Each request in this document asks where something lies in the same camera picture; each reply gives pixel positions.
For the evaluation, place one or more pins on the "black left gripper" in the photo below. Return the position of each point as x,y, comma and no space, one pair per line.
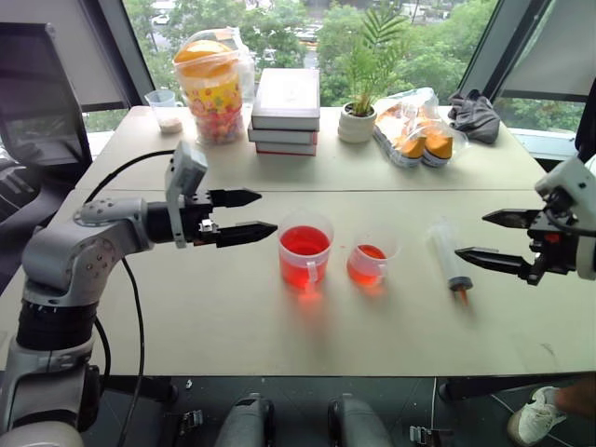
201,216

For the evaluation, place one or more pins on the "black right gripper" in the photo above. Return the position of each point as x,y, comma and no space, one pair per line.
556,253

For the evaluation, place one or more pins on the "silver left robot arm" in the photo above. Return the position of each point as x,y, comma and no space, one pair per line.
70,251

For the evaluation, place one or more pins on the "black monitor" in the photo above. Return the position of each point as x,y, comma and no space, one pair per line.
39,102

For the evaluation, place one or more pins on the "white sneaker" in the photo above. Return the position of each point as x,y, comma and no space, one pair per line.
533,419

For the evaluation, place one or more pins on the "person's bare leg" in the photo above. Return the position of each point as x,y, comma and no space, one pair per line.
577,398

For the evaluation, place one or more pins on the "dark window frame post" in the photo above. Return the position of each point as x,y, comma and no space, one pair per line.
503,46
123,51

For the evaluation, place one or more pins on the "white ribbed plant pot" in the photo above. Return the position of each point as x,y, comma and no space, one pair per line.
356,126

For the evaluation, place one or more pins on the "small beaker red liquid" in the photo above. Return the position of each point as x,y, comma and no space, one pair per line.
368,266

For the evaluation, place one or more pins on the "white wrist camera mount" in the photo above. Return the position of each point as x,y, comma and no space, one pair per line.
570,181
186,170

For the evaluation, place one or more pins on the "dark grey rounded shape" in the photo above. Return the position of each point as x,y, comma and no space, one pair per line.
244,421
358,423

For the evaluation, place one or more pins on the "clear bag of orange packs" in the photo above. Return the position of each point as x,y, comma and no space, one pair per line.
410,135

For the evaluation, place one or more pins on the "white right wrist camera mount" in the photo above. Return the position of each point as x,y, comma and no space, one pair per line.
570,181

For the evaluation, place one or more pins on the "clear measuring cup white contents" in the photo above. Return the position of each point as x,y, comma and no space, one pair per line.
166,114

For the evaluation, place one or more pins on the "thin white book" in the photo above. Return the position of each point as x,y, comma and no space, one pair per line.
281,136

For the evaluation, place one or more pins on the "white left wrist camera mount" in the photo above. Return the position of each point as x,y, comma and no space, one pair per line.
186,170

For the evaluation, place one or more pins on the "thick white grey book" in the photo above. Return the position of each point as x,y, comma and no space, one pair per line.
286,100

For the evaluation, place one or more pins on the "thin red edged book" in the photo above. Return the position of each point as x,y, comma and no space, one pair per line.
285,149

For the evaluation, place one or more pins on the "colourful jar with orange lid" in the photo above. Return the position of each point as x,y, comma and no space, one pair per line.
214,107

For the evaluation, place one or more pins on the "green palm plant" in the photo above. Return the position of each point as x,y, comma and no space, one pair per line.
368,70

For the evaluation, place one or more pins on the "large beaker red liquid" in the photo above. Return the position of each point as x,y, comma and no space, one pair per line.
305,253

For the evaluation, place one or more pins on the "grey crumpled cloth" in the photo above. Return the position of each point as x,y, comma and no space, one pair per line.
477,118

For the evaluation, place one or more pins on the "clear plastic syringe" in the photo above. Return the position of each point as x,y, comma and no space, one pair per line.
447,253

